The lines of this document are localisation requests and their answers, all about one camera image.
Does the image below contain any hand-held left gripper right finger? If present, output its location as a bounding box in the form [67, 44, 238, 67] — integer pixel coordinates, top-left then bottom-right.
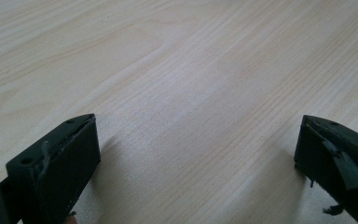
[294, 114, 358, 224]

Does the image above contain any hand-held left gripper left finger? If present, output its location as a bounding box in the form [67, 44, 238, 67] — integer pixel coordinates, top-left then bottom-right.
[0, 113, 102, 224]

